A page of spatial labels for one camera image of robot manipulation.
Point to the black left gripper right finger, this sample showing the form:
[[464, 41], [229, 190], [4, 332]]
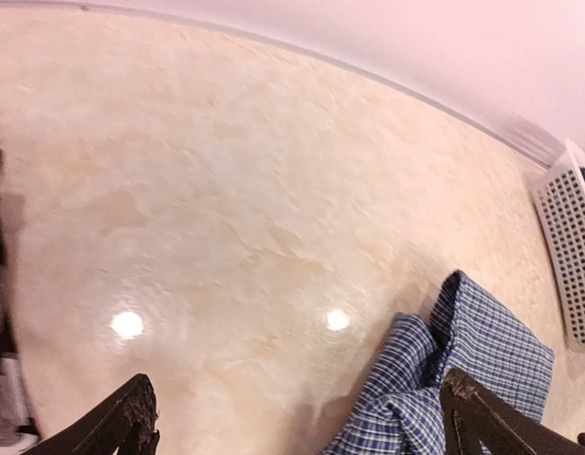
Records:
[[476, 420]]

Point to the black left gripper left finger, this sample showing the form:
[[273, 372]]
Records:
[[123, 423]]

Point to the white plastic laundry basket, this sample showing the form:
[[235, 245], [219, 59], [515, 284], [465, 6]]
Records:
[[559, 199]]

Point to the blue checked long sleeve shirt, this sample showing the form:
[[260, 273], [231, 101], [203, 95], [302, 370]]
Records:
[[398, 409]]

